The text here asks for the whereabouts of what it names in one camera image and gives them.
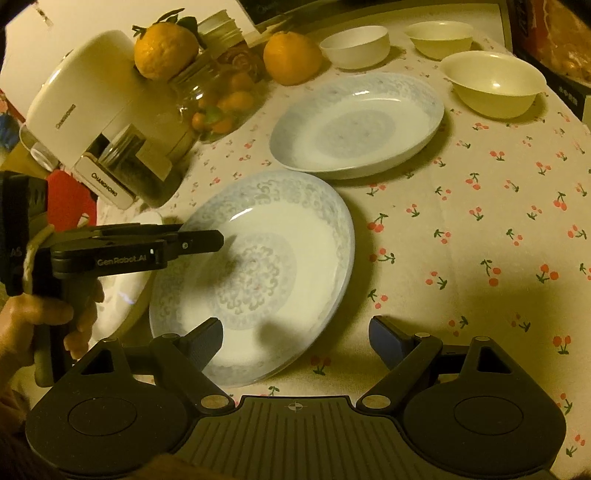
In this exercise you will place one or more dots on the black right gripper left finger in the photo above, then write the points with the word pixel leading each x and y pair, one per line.
pixel 177 364

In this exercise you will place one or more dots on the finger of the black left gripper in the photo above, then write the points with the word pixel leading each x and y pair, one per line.
pixel 197 242

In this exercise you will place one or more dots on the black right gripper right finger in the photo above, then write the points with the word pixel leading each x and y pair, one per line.
pixel 409 359

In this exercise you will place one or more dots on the plain white plate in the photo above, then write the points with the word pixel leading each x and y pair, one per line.
pixel 126 298

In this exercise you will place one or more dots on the blue patterned plate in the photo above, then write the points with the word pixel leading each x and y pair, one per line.
pixel 358 126
pixel 288 254

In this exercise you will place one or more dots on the white small bowl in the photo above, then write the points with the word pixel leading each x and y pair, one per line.
pixel 357 48

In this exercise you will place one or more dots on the cream large bowl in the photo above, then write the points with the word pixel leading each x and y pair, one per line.
pixel 495 85

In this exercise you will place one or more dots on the cream small bowl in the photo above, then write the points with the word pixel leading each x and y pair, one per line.
pixel 439 39

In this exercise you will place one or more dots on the white kitchen appliance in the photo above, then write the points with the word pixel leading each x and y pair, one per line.
pixel 92 95

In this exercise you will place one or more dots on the person's left hand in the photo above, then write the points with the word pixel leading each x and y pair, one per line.
pixel 22 314

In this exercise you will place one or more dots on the dark jar with metal lid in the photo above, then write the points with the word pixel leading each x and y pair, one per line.
pixel 141 167

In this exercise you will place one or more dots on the cherry print tablecloth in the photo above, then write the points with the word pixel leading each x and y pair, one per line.
pixel 485 232

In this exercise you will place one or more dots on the glass jar of kumquats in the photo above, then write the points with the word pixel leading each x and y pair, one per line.
pixel 215 99

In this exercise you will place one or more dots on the orange labelled jar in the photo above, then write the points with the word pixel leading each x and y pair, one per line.
pixel 244 59

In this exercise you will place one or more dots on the orange citrus on jar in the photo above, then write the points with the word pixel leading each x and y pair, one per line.
pixel 166 47

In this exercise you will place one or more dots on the orange citrus on table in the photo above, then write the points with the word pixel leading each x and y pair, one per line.
pixel 292 58

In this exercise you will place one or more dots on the stack of white cups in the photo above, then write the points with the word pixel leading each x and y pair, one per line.
pixel 219 31

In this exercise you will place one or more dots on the black white water carton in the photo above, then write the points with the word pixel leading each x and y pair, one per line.
pixel 574 94

